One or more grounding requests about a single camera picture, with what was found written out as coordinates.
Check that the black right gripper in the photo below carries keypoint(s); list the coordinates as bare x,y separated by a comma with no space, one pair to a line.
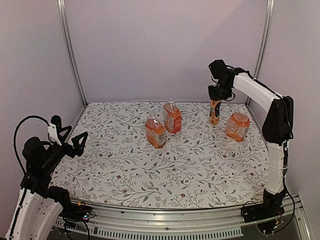
212,95

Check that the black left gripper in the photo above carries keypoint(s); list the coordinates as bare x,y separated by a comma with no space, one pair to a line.
77,149

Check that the slim orange drink bottle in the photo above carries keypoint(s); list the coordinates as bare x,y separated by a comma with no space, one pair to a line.
214,115

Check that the large orange-label plastic bottle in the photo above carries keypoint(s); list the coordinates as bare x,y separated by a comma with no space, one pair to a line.
172,116

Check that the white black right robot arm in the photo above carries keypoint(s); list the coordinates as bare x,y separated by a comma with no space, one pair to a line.
277,131

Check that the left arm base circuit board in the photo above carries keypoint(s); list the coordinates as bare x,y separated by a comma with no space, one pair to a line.
83,210

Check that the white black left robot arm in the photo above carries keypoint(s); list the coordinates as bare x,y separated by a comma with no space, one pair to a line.
40,203

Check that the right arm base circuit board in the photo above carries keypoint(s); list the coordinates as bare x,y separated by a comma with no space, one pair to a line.
270,226

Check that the floral patterned table mat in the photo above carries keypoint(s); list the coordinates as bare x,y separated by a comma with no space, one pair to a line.
200,167

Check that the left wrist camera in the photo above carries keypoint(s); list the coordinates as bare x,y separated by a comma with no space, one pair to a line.
53,130

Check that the right aluminium frame post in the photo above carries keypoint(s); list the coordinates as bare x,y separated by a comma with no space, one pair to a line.
265,36

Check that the aluminium frame post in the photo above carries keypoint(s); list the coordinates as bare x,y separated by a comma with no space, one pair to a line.
70,51
265,36

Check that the white perforated cable tray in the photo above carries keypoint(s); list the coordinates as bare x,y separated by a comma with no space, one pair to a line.
142,233

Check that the left aluminium frame post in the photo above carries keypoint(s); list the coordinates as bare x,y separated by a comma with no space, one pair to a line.
70,51

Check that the aluminium front rail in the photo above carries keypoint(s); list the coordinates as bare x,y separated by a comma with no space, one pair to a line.
295,226

